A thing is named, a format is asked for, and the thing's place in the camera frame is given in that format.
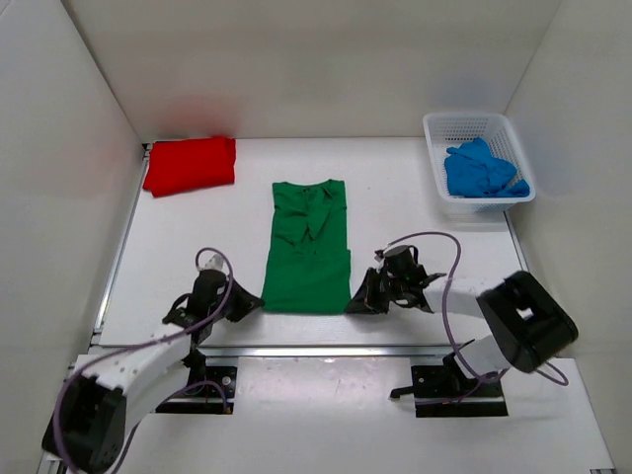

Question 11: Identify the blue t shirt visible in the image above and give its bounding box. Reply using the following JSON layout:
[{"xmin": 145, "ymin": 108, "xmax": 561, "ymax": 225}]
[{"xmin": 443, "ymin": 137, "xmax": 530, "ymax": 198}]

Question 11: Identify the white plastic basket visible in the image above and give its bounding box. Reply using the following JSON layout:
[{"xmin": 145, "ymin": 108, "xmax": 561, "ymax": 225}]
[{"xmin": 423, "ymin": 112, "xmax": 536, "ymax": 215}]

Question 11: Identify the folded red t shirt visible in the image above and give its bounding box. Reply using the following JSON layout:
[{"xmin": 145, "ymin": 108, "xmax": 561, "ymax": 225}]
[{"xmin": 142, "ymin": 136, "xmax": 236, "ymax": 198}]

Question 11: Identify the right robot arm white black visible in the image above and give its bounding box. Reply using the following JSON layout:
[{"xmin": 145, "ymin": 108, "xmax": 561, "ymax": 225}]
[{"xmin": 345, "ymin": 245, "xmax": 579, "ymax": 396}]

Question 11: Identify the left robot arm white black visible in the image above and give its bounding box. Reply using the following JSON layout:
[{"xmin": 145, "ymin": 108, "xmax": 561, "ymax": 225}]
[{"xmin": 41, "ymin": 270, "xmax": 264, "ymax": 473}]

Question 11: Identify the green t shirt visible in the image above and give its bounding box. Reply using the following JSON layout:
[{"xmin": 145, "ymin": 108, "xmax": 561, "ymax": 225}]
[{"xmin": 262, "ymin": 180, "xmax": 352, "ymax": 315}]

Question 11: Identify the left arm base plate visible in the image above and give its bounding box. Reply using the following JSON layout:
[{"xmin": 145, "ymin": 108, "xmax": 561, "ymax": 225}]
[{"xmin": 155, "ymin": 357, "xmax": 238, "ymax": 416}]

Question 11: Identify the aluminium rail front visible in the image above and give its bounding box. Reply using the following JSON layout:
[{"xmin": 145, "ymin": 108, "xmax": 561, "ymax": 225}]
[{"xmin": 88, "ymin": 343, "xmax": 559, "ymax": 359}]

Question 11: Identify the aluminium rail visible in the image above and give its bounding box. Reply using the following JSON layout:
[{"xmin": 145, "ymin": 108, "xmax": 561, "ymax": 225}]
[
  {"xmin": 88, "ymin": 343, "xmax": 559, "ymax": 359},
  {"xmin": 89, "ymin": 142, "xmax": 152, "ymax": 346}
]

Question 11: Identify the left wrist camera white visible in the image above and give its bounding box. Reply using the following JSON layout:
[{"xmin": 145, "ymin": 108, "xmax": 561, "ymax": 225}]
[{"xmin": 196, "ymin": 255, "xmax": 224, "ymax": 272}]

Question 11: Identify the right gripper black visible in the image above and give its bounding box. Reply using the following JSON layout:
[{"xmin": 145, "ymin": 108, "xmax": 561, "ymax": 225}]
[{"xmin": 345, "ymin": 268, "xmax": 407, "ymax": 315}]

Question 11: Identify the aluminium rail left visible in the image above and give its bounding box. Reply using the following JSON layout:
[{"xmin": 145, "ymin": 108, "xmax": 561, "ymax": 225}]
[{"xmin": 89, "ymin": 142, "xmax": 152, "ymax": 346}]

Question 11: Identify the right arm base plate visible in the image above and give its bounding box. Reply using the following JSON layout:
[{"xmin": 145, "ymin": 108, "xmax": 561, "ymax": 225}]
[{"xmin": 389, "ymin": 345, "xmax": 509, "ymax": 419}]

